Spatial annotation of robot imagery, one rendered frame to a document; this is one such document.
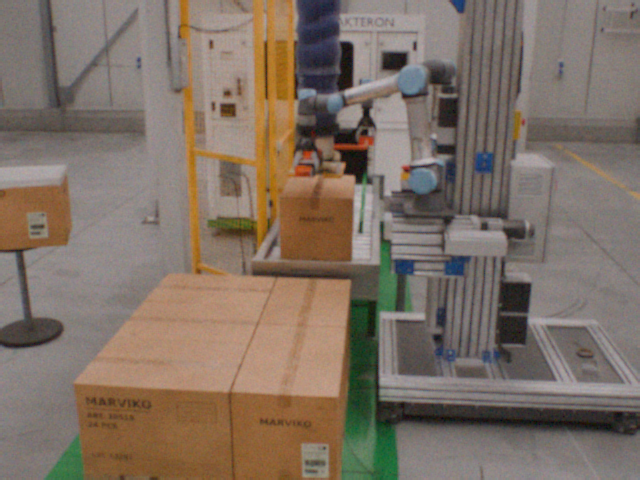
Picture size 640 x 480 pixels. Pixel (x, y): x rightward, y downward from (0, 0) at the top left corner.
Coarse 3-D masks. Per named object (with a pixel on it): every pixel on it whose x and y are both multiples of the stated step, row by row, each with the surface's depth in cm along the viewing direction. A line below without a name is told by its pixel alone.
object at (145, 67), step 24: (144, 0) 595; (528, 0) 570; (144, 24) 601; (528, 24) 576; (144, 48) 607; (528, 48) 582; (144, 72) 614; (528, 72) 588; (144, 96) 621; (528, 96) 594
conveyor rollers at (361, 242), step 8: (360, 192) 542; (360, 200) 516; (368, 200) 519; (368, 208) 497; (368, 216) 472; (368, 224) 455; (368, 232) 437; (360, 240) 418; (368, 240) 420; (360, 248) 403; (368, 248) 403; (272, 256) 386; (352, 256) 387; (360, 256) 387; (368, 256) 387
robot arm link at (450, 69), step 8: (448, 64) 334; (448, 72) 334; (456, 72) 340; (440, 80) 334; (448, 80) 336; (440, 88) 338; (432, 96) 343; (432, 104) 344; (432, 112) 344; (432, 120) 345; (432, 128) 346; (432, 136) 346
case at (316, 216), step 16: (320, 176) 408; (352, 176) 408; (288, 192) 366; (304, 192) 366; (320, 192) 366; (336, 192) 367; (352, 192) 367; (288, 208) 358; (304, 208) 357; (320, 208) 356; (336, 208) 356; (352, 208) 355; (288, 224) 360; (304, 224) 360; (320, 224) 359; (336, 224) 359; (352, 224) 358; (288, 240) 363; (304, 240) 362; (320, 240) 362; (336, 240) 361; (352, 240) 370; (288, 256) 366; (304, 256) 365; (320, 256) 364; (336, 256) 364
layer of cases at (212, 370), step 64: (128, 320) 297; (192, 320) 298; (256, 320) 299; (320, 320) 300; (128, 384) 243; (192, 384) 244; (256, 384) 244; (320, 384) 245; (128, 448) 250; (192, 448) 247; (256, 448) 245; (320, 448) 243
